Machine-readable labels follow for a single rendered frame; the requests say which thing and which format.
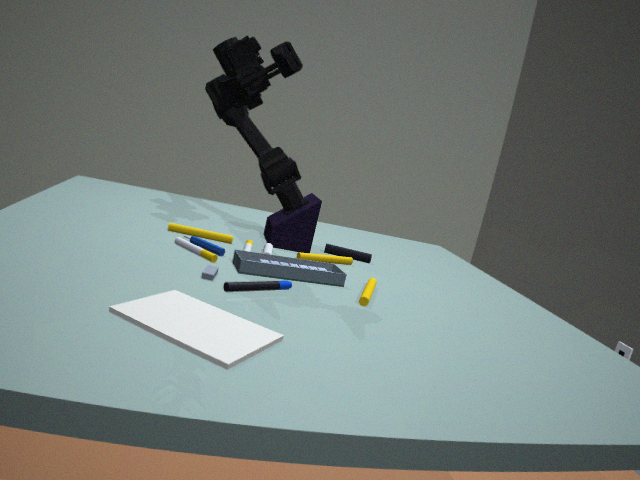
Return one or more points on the black marker with blue cap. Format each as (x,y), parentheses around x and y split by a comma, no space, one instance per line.
(257,286)

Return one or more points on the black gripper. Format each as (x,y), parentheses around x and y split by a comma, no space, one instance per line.
(252,79)

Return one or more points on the dark grey cylinder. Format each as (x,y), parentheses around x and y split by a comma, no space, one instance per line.
(345,252)

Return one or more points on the blue stylus with grey tip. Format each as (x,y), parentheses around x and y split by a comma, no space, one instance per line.
(206,245)

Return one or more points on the white flat rectangular slab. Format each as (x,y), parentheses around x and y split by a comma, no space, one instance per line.
(200,328)

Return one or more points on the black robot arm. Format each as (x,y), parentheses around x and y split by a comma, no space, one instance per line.
(275,166)

